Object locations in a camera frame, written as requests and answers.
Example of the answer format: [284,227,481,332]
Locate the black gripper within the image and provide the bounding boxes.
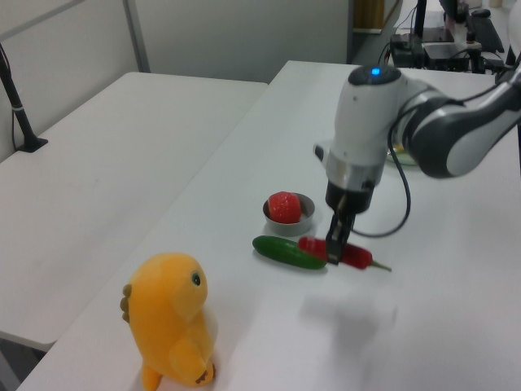
[324,181,374,266]

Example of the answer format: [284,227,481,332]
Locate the red chili pepper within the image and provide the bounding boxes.
[298,235,392,273]

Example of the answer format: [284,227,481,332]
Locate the green plastic plate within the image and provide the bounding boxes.
[385,144,418,168]

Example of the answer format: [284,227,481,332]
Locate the small metal bowl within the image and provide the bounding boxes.
[262,191,317,237]

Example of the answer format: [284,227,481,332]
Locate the green cucumber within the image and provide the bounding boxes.
[252,235,329,270]

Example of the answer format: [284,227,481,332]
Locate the red round fruit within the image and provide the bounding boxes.
[266,191,304,224]

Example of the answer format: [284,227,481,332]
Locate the orange plush toy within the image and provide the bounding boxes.
[120,252,219,391]

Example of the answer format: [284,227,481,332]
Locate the black electronics box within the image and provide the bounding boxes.
[389,33,427,68]

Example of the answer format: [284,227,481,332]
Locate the brown wooden board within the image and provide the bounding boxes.
[352,0,386,32]

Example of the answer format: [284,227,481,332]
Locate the black monitor stand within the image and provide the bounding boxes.
[414,0,429,40]

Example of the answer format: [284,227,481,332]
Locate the black keyboard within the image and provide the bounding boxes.
[466,15,506,54]

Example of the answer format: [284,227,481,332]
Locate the black pole stand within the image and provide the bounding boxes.
[0,42,49,154]

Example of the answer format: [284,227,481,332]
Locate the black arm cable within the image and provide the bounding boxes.
[349,117,412,238]

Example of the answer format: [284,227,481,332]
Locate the grey partition post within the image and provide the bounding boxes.
[121,0,151,74]

